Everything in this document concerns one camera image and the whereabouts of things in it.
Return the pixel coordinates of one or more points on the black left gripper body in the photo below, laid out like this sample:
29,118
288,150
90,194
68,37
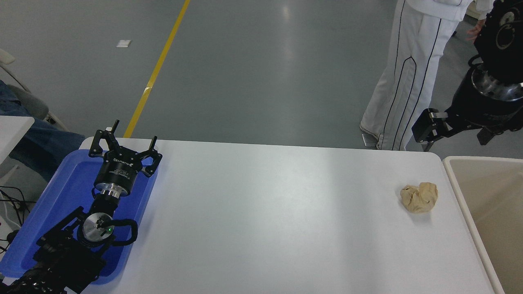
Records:
116,171

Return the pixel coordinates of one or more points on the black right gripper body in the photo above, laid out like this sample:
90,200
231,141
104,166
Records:
482,110

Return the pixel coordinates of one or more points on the tan paper ball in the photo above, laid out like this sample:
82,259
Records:
419,198

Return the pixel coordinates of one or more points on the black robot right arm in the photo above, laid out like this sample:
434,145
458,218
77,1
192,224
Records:
502,49

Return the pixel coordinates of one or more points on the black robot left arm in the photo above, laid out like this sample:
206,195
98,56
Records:
61,257

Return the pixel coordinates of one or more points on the standing person's hand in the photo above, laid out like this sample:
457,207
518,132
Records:
476,30

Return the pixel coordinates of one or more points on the blue plastic tray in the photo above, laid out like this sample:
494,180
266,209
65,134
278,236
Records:
69,188

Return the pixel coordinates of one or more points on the standing person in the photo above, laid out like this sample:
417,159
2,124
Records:
408,73

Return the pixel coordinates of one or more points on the seated person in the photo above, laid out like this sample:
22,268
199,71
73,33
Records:
36,139

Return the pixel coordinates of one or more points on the large pale bin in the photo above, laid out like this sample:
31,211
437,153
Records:
494,204

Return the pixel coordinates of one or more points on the grey and white chair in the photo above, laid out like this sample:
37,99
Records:
28,102

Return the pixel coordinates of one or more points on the small white side table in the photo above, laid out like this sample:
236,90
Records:
12,130

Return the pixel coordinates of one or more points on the white paper scrap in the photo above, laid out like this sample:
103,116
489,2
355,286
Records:
124,43

